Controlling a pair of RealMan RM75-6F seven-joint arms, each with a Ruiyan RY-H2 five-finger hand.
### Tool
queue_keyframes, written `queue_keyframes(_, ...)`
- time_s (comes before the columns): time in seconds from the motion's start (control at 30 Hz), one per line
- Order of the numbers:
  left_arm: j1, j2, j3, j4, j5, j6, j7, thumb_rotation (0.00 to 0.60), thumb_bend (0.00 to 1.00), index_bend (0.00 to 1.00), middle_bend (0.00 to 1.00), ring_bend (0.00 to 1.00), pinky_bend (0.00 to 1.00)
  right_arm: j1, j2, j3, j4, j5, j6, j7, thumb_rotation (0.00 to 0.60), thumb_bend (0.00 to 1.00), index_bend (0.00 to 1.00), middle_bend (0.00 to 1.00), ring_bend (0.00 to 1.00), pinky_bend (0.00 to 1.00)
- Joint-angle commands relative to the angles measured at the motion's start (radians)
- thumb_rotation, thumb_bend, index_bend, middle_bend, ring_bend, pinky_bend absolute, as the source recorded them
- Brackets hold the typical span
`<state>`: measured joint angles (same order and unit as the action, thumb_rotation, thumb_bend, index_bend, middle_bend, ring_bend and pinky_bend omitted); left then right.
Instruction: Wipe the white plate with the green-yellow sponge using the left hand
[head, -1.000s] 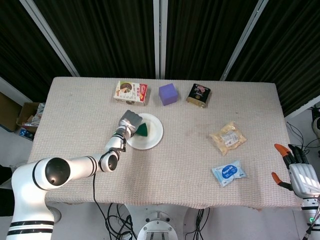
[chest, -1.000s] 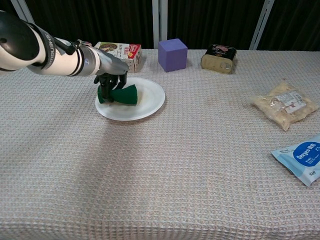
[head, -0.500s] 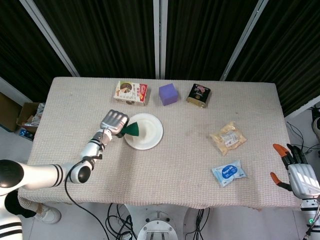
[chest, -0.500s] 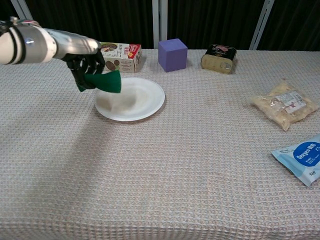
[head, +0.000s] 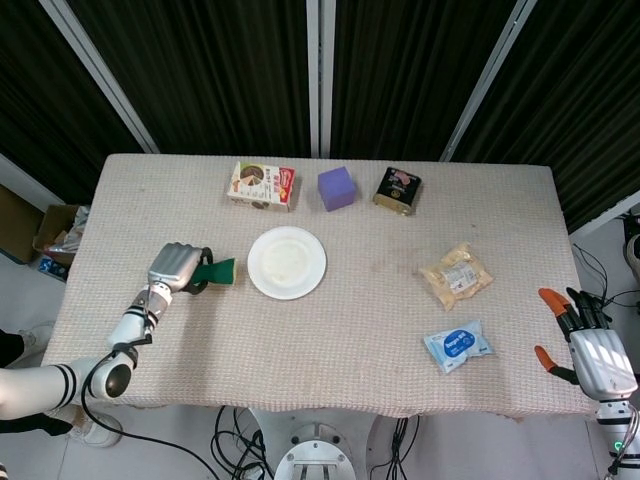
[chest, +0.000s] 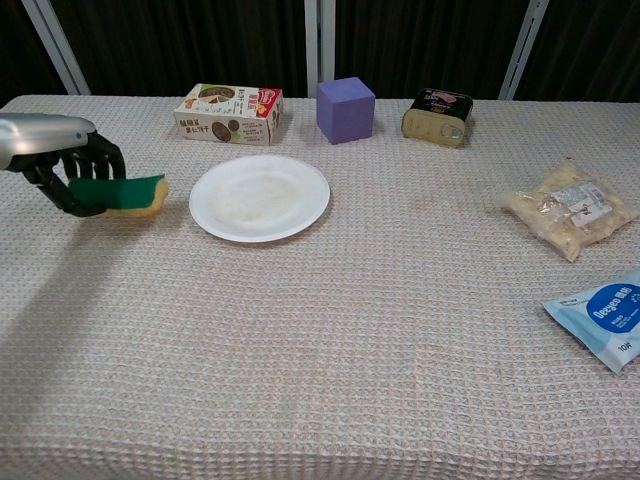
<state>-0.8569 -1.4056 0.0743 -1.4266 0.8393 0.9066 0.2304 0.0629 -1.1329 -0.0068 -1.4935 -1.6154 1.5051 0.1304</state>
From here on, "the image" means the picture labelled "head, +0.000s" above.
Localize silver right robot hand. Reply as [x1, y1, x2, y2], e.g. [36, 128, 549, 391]
[533, 286, 640, 401]

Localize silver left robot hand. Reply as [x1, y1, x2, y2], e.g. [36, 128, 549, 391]
[146, 242, 217, 295]

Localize green yellow sponge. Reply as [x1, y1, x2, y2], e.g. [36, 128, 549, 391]
[191, 257, 238, 288]

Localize white round plate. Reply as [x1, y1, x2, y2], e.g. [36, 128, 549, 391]
[247, 225, 328, 301]

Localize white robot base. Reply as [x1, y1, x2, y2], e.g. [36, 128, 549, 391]
[248, 408, 389, 480]

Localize printed snack box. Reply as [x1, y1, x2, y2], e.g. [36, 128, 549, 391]
[226, 160, 297, 214]

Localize cardboard box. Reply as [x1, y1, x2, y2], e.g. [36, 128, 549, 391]
[31, 203, 84, 265]

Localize blue white pouch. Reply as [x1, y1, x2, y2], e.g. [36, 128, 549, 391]
[423, 319, 495, 375]

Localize white sneaker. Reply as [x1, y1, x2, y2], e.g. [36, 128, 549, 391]
[69, 413, 124, 449]
[16, 320, 55, 351]

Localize beige checkered tablecloth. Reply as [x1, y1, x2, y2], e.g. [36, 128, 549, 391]
[39, 152, 602, 418]

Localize clear bag of nuts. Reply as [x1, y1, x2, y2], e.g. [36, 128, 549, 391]
[418, 242, 495, 313]

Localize purple cube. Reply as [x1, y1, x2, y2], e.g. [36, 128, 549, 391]
[317, 165, 358, 213]

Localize black and gold can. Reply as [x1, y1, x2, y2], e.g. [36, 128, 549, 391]
[371, 166, 424, 217]

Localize black cable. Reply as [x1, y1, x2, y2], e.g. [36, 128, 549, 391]
[570, 242, 640, 321]

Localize black floor cables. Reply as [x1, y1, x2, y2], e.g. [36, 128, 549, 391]
[213, 405, 275, 480]

